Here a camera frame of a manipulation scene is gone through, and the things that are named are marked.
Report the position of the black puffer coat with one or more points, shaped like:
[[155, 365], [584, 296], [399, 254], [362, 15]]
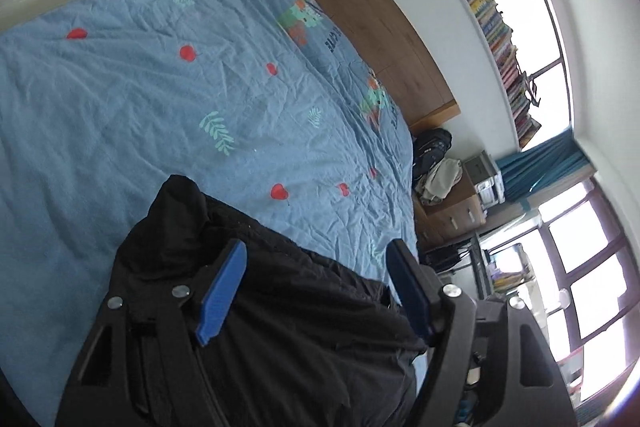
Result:
[[310, 317]]

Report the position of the white printer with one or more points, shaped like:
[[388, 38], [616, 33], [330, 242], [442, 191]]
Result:
[[487, 192]]

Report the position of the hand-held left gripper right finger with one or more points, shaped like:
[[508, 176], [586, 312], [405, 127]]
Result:
[[407, 287]]

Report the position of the wooden headboard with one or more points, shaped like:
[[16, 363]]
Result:
[[370, 17]]

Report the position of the row of books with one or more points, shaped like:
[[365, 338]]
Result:
[[490, 17]]

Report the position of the pile of papers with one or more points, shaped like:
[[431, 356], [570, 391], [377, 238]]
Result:
[[510, 279]]

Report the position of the grey storage box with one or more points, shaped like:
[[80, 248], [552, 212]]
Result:
[[480, 164]]

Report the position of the glass desk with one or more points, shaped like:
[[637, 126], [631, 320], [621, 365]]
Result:
[[480, 257]]

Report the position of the blue printed blanket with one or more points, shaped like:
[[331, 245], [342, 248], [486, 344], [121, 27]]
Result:
[[150, 107]]

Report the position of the pile of light clothes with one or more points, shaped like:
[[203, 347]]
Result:
[[442, 179]]

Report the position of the dark framed window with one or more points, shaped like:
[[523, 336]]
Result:
[[590, 247]]

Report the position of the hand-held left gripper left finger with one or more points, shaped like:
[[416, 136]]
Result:
[[220, 292]]

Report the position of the wooden dresser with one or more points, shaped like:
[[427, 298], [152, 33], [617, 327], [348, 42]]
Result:
[[455, 217]]

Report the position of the teal curtain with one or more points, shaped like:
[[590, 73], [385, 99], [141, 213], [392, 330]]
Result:
[[545, 167]]

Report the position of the black backpack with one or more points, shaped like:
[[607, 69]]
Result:
[[430, 152]]

